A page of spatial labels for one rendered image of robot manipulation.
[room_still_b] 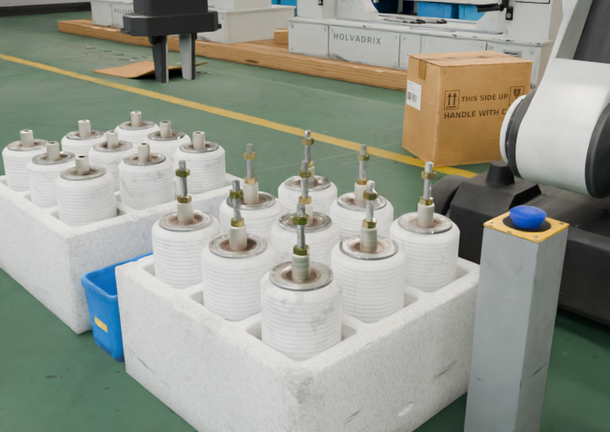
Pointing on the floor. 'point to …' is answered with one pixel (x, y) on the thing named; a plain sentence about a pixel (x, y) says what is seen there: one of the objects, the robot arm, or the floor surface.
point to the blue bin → (106, 308)
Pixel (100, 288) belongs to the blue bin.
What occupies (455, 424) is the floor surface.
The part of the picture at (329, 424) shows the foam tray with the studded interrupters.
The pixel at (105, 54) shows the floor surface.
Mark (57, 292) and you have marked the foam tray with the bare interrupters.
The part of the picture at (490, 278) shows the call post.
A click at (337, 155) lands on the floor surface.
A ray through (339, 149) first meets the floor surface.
